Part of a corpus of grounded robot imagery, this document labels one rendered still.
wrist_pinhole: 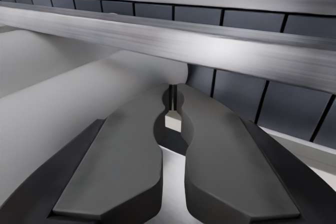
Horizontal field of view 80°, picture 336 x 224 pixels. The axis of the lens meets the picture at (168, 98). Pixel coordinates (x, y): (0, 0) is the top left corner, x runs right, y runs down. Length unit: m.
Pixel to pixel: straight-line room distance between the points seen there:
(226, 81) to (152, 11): 0.08
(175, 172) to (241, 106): 0.13
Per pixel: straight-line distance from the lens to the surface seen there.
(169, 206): 0.33
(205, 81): 0.17
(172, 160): 0.25
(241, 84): 0.16
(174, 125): 0.16
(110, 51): 0.16
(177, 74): 0.15
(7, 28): 0.20
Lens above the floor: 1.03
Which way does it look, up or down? 47 degrees down
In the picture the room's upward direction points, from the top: 131 degrees counter-clockwise
